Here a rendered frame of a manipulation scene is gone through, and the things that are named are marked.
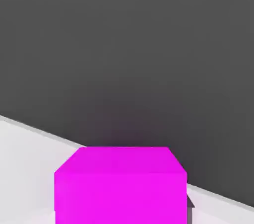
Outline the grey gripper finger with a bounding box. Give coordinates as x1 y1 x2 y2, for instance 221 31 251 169
187 193 207 224

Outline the small magenta cube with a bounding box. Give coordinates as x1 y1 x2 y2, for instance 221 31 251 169
54 146 188 224

